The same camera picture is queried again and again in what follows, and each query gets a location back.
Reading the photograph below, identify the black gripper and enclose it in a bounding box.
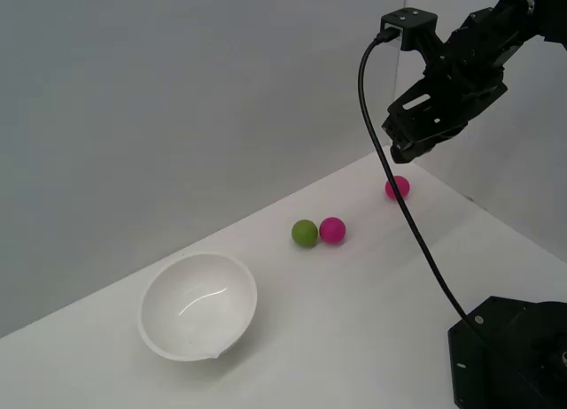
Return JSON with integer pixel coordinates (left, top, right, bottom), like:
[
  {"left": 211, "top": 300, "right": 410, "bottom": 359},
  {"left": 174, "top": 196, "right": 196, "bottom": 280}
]
[{"left": 381, "top": 8, "right": 535, "bottom": 163}]

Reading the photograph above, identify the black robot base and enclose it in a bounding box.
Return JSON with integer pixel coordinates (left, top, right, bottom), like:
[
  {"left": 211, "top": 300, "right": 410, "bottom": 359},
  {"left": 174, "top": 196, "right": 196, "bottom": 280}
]
[{"left": 447, "top": 295, "right": 567, "bottom": 409}]

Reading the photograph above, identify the white bowl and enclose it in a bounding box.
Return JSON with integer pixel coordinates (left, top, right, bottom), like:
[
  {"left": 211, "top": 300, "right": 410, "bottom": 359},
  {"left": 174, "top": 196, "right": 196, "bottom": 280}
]
[{"left": 139, "top": 251, "right": 259, "bottom": 363}]

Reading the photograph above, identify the pink ball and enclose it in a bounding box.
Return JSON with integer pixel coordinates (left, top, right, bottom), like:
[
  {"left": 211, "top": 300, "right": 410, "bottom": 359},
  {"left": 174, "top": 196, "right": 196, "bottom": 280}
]
[
  {"left": 384, "top": 174, "right": 411, "bottom": 202},
  {"left": 318, "top": 216, "right": 346, "bottom": 246}
]

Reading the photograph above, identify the green ball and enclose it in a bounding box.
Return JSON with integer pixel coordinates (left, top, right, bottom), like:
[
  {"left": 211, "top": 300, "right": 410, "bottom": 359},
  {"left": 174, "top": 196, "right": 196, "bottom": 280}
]
[{"left": 291, "top": 219, "right": 319, "bottom": 250}]

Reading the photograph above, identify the black gripper-mounted camera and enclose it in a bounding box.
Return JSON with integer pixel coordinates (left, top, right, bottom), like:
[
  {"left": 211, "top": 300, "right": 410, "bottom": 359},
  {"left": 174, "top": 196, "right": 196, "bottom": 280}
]
[{"left": 380, "top": 9, "right": 439, "bottom": 52}]

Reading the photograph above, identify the black camera cable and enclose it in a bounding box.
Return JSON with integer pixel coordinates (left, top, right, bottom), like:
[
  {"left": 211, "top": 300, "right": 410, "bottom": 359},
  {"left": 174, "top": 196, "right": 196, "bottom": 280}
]
[{"left": 357, "top": 27, "right": 488, "bottom": 339}]

